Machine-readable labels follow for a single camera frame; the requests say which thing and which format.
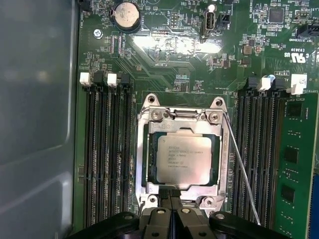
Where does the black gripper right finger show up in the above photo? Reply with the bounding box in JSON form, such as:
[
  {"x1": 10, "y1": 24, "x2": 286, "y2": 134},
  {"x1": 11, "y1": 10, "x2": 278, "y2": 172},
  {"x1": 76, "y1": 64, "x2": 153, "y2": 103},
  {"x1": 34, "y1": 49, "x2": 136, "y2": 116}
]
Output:
[{"x1": 170, "y1": 190, "x2": 291, "y2": 239}]

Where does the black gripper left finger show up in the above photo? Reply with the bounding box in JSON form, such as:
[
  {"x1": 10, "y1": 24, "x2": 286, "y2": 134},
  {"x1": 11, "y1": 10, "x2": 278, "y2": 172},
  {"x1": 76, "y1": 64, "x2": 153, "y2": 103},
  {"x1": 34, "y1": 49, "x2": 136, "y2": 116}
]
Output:
[{"x1": 66, "y1": 189, "x2": 173, "y2": 239}]

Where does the silver CPU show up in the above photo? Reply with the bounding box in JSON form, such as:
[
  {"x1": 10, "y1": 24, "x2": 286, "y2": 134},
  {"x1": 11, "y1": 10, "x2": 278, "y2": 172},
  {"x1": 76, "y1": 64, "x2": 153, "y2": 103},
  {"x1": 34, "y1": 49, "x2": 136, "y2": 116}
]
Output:
[{"x1": 151, "y1": 132, "x2": 218, "y2": 187}]

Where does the metal locking lever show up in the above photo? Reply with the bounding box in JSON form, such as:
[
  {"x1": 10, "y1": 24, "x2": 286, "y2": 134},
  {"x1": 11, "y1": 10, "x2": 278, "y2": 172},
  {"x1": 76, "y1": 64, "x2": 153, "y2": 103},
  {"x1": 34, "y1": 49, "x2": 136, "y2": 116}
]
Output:
[
  {"x1": 137, "y1": 106, "x2": 152, "y2": 207},
  {"x1": 165, "y1": 108, "x2": 262, "y2": 227}
]

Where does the CPU socket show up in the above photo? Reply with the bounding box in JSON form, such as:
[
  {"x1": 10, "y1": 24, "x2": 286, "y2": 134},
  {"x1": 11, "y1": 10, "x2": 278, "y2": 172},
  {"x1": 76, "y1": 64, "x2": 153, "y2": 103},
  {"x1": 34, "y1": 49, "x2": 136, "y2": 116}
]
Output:
[{"x1": 137, "y1": 93, "x2": 232, "y2": 212}]

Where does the green RAM stick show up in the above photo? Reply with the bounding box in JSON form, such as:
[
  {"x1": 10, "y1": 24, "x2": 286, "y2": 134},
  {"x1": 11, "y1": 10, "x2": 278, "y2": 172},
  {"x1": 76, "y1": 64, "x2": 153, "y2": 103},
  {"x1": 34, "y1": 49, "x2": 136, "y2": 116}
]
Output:
[{"x1": 276, "y1": 96, "x2": 316, "y2": 239}]

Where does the green motherboard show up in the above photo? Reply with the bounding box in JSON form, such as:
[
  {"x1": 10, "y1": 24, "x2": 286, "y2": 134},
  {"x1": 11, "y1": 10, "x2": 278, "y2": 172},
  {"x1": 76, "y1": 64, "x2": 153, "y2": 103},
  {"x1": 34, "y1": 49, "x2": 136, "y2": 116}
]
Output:
[{"x1": 72, "y1": 0, "x2": 319, "y2": 239}]

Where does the black PC case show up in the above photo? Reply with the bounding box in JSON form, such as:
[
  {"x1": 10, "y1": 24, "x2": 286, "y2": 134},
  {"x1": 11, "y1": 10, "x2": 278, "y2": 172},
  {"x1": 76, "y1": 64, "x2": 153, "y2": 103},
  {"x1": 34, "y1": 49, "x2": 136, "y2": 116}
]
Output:
[{"x1": 0, "y1": 0, "x2": 80, "y2": 239}]

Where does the metal USB port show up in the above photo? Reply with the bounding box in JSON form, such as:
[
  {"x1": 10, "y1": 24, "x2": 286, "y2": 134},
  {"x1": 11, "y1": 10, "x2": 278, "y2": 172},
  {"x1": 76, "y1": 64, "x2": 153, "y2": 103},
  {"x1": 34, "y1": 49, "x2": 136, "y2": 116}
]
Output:
[{"x1": 202, "y1": 10, "x2": 217, "y2": 38}]

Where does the silver coin battery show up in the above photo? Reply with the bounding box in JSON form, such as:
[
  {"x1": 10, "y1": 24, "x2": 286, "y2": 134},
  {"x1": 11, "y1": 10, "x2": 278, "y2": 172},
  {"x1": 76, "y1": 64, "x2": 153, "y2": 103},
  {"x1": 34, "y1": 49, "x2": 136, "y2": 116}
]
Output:
[{"x1": 110, "y1": 1, "x2": 140, "y2": 32}]

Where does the black square chip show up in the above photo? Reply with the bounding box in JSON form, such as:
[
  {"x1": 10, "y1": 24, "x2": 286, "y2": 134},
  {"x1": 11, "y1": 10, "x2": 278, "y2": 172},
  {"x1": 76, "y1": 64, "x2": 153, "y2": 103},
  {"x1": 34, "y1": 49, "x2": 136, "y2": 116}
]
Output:
[{"x1": 269, "y1": 7, "x2": 285, "y2": 23}]

